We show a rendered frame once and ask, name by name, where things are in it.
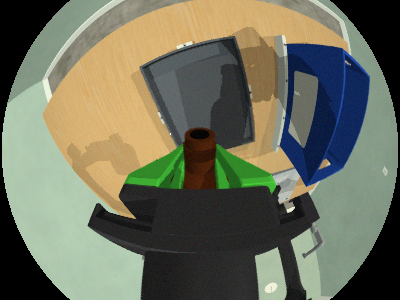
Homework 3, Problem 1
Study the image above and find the brown bottle with green label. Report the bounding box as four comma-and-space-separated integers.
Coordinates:
183, 128, 217, 189

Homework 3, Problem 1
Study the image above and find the blue divided crate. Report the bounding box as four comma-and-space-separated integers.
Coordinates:
280, 44, 370, 187

